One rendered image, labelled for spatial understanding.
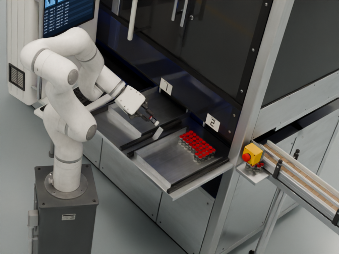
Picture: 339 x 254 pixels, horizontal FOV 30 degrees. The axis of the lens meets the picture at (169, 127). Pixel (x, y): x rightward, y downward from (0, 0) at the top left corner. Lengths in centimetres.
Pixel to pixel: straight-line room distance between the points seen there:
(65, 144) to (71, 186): 22
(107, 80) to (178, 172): 60
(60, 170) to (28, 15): 78
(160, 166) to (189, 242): 77
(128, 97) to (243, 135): 61
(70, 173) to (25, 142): 166
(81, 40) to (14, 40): 92
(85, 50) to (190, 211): 141
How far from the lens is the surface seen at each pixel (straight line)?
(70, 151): 266
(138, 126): 318
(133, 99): 268
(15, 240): 377
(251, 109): 287
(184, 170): 298
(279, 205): 322
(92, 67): 250
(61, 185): 279
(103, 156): 397
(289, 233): 411
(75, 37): 233
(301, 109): 329
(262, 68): 275
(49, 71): 224
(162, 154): 304
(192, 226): 353
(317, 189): 299
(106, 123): 317
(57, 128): 260
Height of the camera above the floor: 288
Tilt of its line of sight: 39 degrees down
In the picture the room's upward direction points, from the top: 12 degrees clockwise
